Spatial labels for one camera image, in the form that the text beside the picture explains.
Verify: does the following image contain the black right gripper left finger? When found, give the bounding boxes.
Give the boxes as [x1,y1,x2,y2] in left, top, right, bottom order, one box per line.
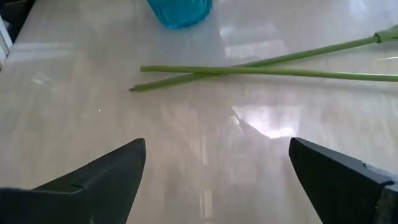
[0,138,147,224]

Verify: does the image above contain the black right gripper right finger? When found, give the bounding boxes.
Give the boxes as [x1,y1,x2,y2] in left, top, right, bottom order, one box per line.
[288,137,398,224]

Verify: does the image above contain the pink artificial tulip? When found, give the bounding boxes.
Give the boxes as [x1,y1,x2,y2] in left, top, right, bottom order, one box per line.
[139,65,398,83]

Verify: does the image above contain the teal glass vase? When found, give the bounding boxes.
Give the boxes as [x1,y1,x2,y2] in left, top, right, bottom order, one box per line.
[146,0,214,30]

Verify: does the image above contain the white glossy table sheet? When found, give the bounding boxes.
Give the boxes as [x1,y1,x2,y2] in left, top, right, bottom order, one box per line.
[0,0,398,224]

